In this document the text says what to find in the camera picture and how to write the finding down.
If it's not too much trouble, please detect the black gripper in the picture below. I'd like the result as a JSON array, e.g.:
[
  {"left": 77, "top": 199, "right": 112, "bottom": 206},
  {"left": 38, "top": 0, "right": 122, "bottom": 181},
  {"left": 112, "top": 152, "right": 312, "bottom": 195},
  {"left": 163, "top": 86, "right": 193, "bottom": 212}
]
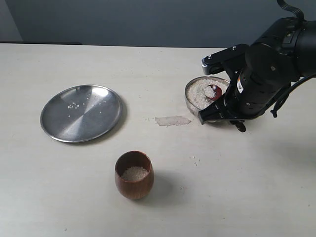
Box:
[{"left": 198, "top": 43, "right": 300, "bottom": 132}]

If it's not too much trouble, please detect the red wooden spoon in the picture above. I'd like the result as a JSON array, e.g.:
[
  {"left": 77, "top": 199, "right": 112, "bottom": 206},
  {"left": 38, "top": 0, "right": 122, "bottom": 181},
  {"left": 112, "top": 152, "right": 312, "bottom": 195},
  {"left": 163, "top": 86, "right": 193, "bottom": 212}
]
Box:
[{"left": 204, "top": 84, "right": 223, "bottom": 101}]

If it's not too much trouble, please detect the brown wooden cup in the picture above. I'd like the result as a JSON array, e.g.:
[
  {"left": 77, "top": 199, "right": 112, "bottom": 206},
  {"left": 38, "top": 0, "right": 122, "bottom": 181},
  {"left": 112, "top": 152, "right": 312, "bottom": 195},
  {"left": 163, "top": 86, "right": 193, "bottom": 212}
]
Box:
[{"left": 115, "top": 151, "right": 154, "bottom": 200}]

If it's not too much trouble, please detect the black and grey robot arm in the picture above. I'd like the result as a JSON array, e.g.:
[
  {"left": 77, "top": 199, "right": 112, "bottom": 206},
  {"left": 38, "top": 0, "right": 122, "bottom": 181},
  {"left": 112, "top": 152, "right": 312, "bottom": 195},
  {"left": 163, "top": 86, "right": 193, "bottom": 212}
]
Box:
[{"left": 198, "top": 17, "right": 316, "bottom": 132}]

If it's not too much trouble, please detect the glass bowl of rice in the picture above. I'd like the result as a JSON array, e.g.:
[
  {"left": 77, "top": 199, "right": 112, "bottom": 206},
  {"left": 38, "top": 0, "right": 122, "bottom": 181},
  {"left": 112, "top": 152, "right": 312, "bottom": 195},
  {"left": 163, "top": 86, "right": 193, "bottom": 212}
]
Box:
[{"left": 185, "top": 76, "right": 230, "bottom": 117}]

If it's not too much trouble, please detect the clear tape patch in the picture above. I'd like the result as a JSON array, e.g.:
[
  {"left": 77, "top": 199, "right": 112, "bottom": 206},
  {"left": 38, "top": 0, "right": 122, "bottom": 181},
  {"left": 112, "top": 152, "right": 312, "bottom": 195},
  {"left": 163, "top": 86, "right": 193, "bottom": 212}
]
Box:
[{"left": 155, "top": 116, "right": 191, "bottom": 126}]

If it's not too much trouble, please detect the round steel plate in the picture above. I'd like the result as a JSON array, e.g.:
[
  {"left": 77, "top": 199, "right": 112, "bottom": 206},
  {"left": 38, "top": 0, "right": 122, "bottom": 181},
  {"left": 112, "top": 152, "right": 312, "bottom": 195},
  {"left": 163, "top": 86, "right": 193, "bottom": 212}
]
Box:
[{"left": 40, "top": 84, "right": 123, "bottom": 143}]

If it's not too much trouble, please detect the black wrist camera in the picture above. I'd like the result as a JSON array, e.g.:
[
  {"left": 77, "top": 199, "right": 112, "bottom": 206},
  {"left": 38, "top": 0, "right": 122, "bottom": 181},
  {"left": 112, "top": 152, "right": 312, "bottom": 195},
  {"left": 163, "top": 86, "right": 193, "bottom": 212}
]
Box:
[{"left": 201, "top": 44, "right": 249, "bottom": 79}]

